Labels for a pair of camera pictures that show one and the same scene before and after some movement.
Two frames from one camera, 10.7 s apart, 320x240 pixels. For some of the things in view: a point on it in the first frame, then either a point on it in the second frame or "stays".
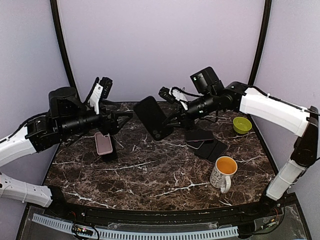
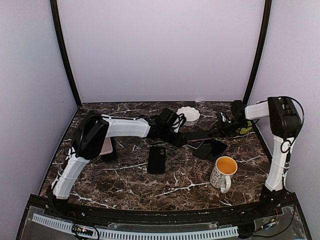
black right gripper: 183,120 → 220,129
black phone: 153,116 → 156,161
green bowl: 241,125 stays
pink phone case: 103,143 stays
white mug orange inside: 220,176 stays
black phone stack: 198,134 → 196,143
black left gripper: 112,127 → 178,140
